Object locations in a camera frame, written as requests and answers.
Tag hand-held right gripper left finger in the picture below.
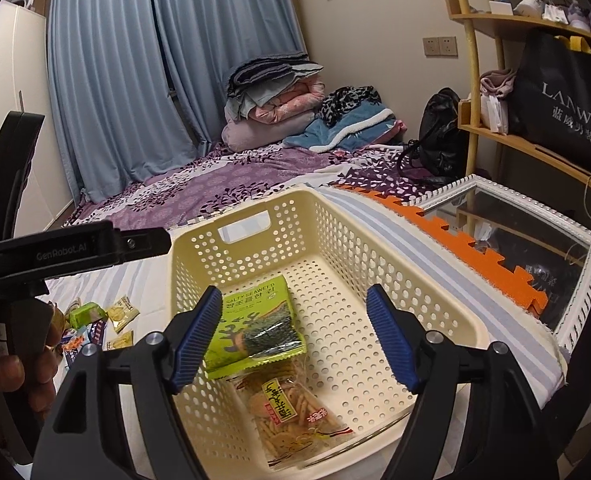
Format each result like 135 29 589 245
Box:
28 285 224 480

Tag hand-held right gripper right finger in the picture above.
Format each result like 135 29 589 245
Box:
366 284 562 480

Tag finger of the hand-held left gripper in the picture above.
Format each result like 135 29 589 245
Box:
111 227 172 264

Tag yellow chips packet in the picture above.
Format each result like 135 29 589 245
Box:
106 296 141 333

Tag cream perforated plastic basket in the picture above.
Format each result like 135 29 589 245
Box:
168 183 491 480

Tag green seaweed snack packet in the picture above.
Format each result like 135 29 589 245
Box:
202 276 309 380

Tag small yellow snack packet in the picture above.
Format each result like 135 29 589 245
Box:
104 331 135 352

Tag bright green snack packet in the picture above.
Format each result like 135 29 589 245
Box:
68 301 108 328

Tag orange print snack packet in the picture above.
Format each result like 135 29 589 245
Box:
59 329 87 355

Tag blue cracker packet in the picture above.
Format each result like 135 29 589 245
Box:
82 321 108 348

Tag clear rice cracker packet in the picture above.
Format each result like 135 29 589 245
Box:
228 352 356 472

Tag person's left hand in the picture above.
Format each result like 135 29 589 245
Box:
0 330 62 423

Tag purple floral bedsheet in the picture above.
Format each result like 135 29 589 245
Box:
62 137 456 241

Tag grey striped bedsheet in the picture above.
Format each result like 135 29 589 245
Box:
40 180 569 480

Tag orange foam mat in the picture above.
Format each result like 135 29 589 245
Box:
333 182 551 318

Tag blue curtain panel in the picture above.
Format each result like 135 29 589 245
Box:
45 0 201 206
148 0 311 161

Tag mauve folded quilt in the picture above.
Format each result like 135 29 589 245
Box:
220 110 326 153

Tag light grey folded sheet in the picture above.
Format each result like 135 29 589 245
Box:
224 87 276 123

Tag white wardrobe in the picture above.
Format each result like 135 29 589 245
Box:
0 0 76 231

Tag pink floral folded quilt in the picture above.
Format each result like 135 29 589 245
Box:
248 75 326 123

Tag black backpack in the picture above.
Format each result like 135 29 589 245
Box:
395 87 471 186

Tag blue fleece blanket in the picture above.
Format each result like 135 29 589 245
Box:
282 102 409 156

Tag dark grey folded blanket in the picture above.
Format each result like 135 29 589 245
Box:
225 51 311 98

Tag leopard print cloth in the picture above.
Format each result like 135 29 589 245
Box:
318 86 383 128

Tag wooden curved shelf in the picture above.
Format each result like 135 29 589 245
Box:
445 0 591 211

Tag white flat packets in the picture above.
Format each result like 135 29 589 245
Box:
480 92 509 135

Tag pink folded cloth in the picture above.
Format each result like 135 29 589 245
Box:
479 69 519 98

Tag black shopping bag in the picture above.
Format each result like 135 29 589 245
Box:
505 27 591 186

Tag white sneaker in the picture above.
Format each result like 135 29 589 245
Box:
513 0 551 18

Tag white printed tag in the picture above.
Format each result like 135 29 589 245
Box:
543 2 571 23

